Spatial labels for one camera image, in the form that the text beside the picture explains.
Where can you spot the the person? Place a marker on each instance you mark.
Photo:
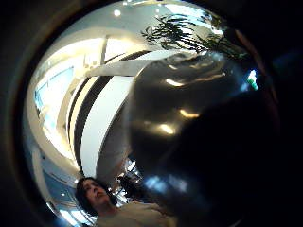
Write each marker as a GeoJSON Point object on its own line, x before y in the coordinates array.
{"type": "Point", "coordinates": [132, 216]}

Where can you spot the green leafy indoor plant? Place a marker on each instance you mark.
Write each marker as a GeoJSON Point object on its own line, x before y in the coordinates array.
{"type": "Point", "coordinates": [186, 34]}

